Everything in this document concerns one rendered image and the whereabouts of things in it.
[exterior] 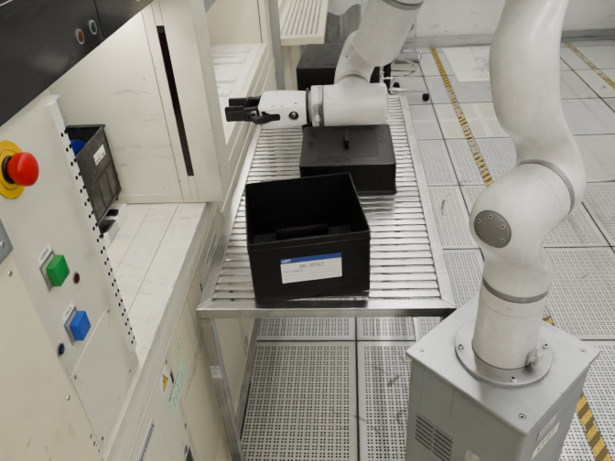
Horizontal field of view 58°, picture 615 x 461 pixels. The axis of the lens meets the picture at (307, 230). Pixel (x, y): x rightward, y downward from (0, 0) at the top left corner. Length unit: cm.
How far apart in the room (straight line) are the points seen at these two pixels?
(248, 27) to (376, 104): 174
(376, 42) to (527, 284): 50
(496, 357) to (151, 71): 98
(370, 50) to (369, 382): 137
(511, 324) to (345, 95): 54
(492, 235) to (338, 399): 129
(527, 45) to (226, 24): 210
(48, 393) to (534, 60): 80
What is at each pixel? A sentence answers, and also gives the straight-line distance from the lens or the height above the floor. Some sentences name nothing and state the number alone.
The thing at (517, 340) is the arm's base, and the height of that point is 85.
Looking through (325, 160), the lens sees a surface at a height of 86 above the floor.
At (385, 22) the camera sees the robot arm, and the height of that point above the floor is 138.
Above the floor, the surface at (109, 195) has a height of 97.
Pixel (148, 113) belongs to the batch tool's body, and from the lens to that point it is 144.
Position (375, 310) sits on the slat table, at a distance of 130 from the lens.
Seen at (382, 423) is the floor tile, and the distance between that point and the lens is 203.
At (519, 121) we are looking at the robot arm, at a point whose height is 127.
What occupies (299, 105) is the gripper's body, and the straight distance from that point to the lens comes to 115.
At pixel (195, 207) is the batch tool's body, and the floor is 87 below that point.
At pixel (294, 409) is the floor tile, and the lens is 208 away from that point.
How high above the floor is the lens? 164
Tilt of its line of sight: 35 degrees down
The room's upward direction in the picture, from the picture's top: 4 degrees counter-clockwise
